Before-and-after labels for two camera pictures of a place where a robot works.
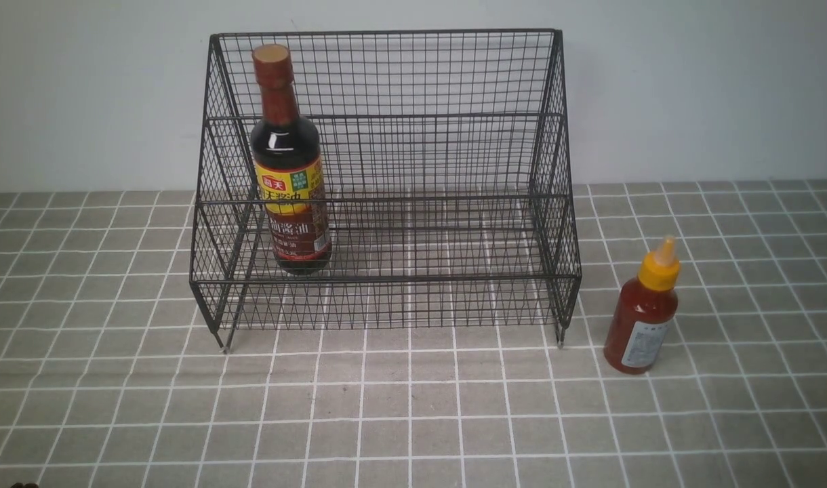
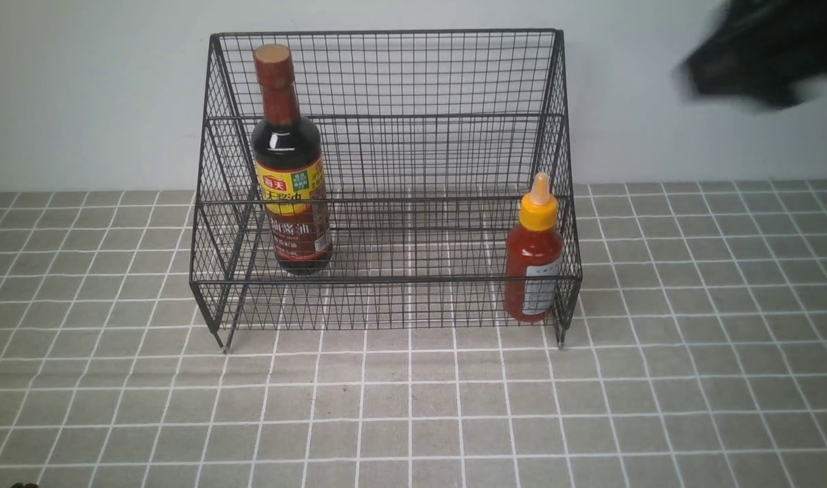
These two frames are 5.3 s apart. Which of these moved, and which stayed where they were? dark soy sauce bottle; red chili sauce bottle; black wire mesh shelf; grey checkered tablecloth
Moved: red chili sauce bottle
Stayed: black wire mesh shelf; grey checkered tablecloth; dark soy sauce bottle
